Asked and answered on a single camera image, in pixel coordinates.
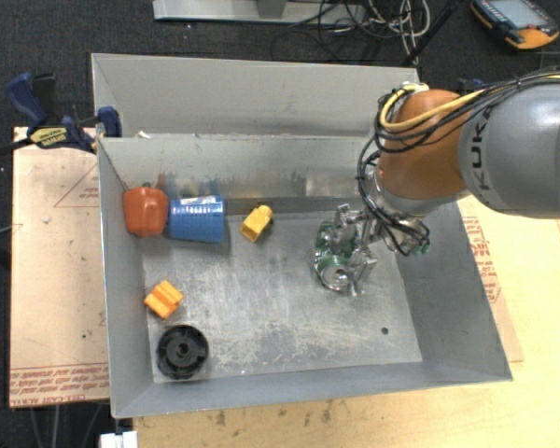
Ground orange toy pepper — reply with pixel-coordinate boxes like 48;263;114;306
122;184;170;239

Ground blue ribbed cup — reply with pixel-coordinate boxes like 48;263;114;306
167;194;227;245

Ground black round ribbed disc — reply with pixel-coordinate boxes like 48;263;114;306
156;324;211;382

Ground yellow toy block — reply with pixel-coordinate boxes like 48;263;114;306
240;204;274;243

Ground orange toy block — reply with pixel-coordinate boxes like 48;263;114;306
143;279;185;320

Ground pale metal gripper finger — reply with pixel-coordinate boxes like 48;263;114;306
331;203;359;251
349;249;380;298

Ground silver and green can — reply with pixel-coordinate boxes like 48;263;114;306
311;220;358;294

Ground brown cardboard board, red print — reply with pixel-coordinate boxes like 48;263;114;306
8;126;525;410

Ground grey metal bin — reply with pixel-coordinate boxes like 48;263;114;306
91;52;514;419

